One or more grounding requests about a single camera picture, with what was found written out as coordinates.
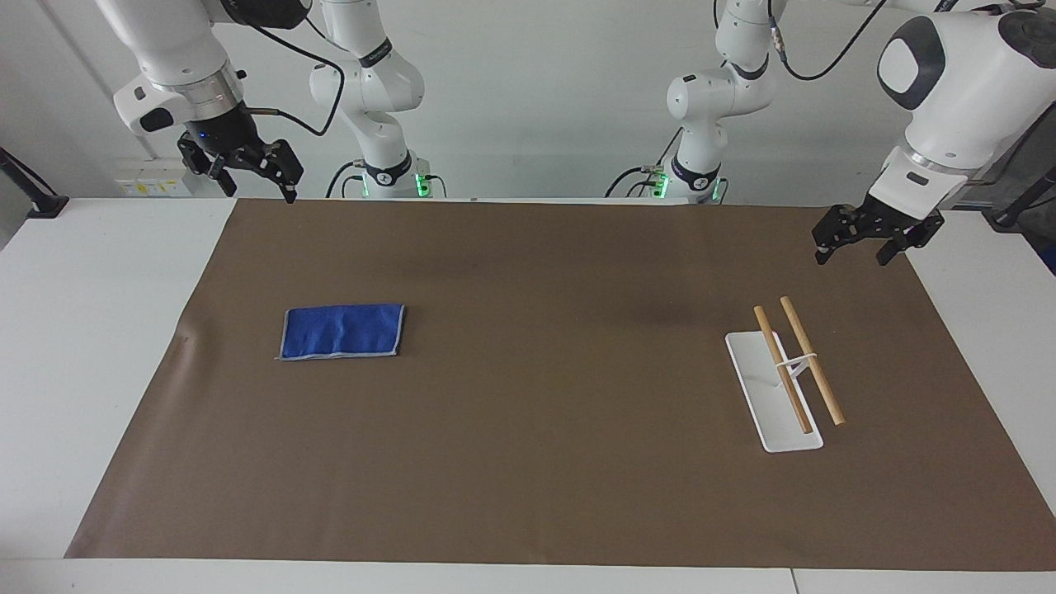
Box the blue towel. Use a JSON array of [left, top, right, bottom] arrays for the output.
[[274, 303, 408, 362]]

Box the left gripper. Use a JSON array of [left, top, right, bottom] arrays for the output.
[[812, 195, 946, 267]]

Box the white wall socket strip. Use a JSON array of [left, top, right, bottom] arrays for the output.
[[114, 158, 197, 198]]

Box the white rack with wooden bars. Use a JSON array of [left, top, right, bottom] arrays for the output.
[[724, 295, 848, 455]]

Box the black stand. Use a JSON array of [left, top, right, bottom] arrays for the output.
[[0, 147, 70, 220], [982, 162, 1056, 229]]

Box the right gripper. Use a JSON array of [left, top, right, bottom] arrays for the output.
[[177, 104, 305, 205]]

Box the black cable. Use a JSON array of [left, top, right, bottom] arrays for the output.
[[244, 20, 347, 139], [324, 158, 369, 200], [604, 126, 687, 200], [766, 0, 893, 83]]

